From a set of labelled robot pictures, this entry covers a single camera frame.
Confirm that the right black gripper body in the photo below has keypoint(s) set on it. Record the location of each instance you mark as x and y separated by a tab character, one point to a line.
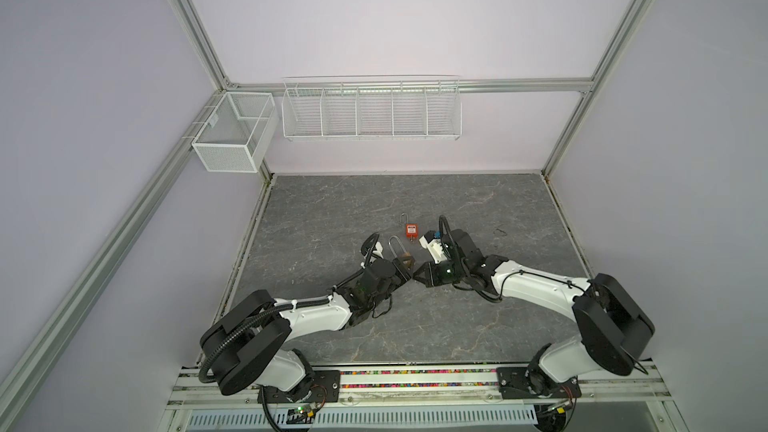
445	272

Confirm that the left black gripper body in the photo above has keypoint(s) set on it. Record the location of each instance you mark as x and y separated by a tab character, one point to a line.
401	275

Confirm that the red safety padlock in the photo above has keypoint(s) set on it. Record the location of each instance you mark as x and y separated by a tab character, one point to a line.
410	227

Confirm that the brass padlock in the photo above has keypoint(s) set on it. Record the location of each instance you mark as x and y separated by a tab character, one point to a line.
400	252

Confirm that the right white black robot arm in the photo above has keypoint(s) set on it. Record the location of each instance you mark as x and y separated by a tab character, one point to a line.
613	330

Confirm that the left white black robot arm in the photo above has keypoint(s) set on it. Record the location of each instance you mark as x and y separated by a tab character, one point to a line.
246	346

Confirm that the white mesh box basket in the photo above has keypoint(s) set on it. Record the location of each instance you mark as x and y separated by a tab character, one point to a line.
237	133

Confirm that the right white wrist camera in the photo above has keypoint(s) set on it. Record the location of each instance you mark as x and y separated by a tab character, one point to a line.
432	243

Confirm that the aluminium front rail frame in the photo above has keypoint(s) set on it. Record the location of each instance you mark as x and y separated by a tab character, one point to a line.
644	396

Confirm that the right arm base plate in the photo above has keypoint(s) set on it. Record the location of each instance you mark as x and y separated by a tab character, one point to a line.
521	383

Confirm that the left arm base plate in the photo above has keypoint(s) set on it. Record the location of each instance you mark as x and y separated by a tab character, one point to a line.
320	386

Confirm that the long white wire basket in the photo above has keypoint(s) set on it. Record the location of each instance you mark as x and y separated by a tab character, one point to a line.
372	107

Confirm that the white vented cable duct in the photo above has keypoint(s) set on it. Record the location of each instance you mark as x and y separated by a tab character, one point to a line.
342	418

